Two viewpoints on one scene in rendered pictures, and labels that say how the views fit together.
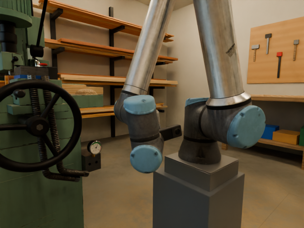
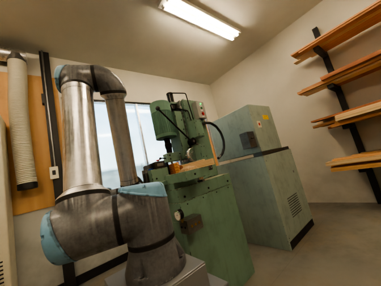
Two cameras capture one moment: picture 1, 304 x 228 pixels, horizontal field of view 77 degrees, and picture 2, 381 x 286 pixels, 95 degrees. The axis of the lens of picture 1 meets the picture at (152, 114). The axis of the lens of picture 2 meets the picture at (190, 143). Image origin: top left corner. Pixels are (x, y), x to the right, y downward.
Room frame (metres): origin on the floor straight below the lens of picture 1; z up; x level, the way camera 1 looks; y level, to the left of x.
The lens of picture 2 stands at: (1.08, -0.81, 0.90)
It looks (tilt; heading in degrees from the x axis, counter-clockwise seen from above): 9 degrees up; 92
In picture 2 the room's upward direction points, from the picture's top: 13 degrees counter-clockwise
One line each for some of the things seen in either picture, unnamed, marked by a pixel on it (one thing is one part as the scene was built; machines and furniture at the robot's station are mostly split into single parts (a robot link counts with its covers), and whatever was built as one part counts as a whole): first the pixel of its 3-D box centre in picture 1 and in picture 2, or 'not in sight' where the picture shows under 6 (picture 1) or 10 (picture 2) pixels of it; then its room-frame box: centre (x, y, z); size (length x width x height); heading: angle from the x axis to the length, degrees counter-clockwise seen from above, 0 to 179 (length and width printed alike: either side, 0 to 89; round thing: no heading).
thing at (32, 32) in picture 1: (34, 33); (196, 129); (1.09, 0.65, 1.23); 0.09 x 0.08 x 0.15; 45
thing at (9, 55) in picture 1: (10, 64); (173, 158); (0.85, 0.61, 1.03); 0.14 x 0.07 x 0.09; 45
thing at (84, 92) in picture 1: (85, 91); (188, 168); (0.98, 0.33, 0.91); 0.12 x 0.09 x 0.03; 45
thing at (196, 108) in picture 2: not in sight; (199, 110); (1.16, 0.73, 1.40); 0.10 x 0.06 x 0.16; 45
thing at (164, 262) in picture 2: (199, 146); (154, 251); (0.86, -0.22, 0.67); 0.19 x 0.19 x 0.10
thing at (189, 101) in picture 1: (202, 116); (143, 209); (0.85, -0.23, 0.81); 0.17 x 0.15 x 0.18; 23
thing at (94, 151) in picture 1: (94, 149); (180, 215); (0.87, 0.27, 0.65); 0.06 x 0.04 x 0.08; 135
